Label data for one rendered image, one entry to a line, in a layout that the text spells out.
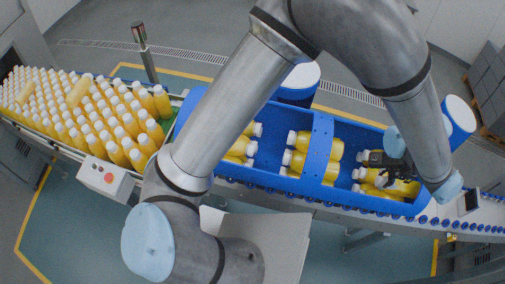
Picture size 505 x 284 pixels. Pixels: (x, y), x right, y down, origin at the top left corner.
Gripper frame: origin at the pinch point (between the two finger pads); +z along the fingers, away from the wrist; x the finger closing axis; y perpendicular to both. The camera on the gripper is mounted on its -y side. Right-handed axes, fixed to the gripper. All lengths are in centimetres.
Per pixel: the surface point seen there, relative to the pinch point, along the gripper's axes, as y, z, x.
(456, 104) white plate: 64, 8, 67
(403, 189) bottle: 9.6, -2.1, -2.0
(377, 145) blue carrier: 2.2, 5.0, 18.2
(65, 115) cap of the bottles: -131, 2, -5
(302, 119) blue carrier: -30.1, 1.8, 18.6
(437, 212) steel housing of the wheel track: 44.2, 18.5, 0.9
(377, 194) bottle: 0.8, 2.1, -3.9
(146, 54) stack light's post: -109, 3, 40
